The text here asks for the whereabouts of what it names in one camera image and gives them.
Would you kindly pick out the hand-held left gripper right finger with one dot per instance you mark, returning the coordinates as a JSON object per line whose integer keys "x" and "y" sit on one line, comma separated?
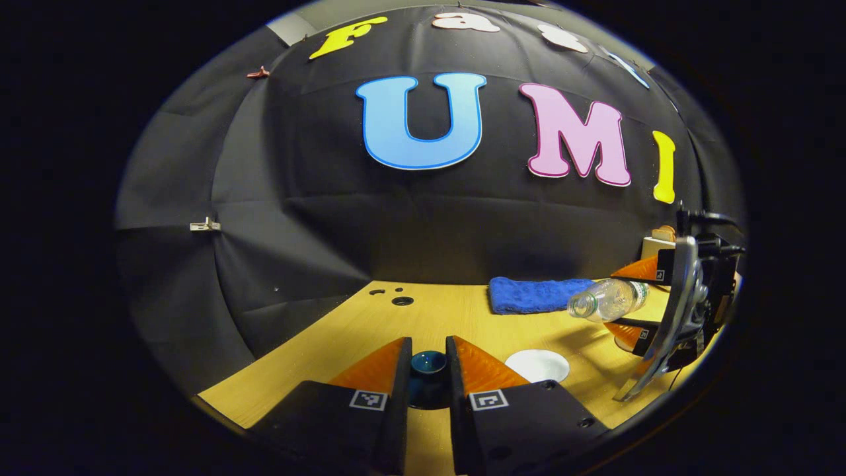
{"x": 459, "y": 423}

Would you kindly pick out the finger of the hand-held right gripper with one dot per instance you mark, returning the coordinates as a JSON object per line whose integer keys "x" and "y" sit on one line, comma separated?
{"x": 665, "y": 264}
{"x": 654, "y": 344}

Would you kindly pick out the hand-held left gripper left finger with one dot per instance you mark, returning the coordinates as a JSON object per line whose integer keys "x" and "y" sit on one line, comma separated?
{"x": 398, "y": 423}

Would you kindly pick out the dark teal teacup lid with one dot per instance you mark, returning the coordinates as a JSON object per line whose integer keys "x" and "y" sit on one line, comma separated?
{"x": 428, "y": 365}

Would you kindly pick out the clear plastic water bottle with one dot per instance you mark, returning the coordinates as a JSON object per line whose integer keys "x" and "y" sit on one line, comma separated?
{"x": 605, "y": 301}

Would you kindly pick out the white teacup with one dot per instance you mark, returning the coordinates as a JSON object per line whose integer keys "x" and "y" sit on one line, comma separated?
{"x": 537, "y": 365}

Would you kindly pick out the white toaster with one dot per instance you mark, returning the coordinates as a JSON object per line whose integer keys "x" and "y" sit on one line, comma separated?
{"x": 651, "y": 248}

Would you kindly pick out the toast bread slice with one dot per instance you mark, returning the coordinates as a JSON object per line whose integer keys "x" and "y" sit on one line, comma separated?
{"x": 664, "y": 233}

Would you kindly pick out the blue towel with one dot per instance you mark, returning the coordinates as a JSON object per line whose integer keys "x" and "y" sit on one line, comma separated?
{"x": 529, "y": 294}

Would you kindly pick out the black backdrop cloth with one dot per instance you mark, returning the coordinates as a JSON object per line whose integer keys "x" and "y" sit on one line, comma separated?
{"x": 330, "y": 218}

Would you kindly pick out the small white clip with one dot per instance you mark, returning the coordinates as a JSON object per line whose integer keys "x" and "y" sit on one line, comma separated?
{"x": 205, "y": 225}

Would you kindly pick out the small red clip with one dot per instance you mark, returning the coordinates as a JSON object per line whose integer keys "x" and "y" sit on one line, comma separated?
{"x": 258, "y": 73}

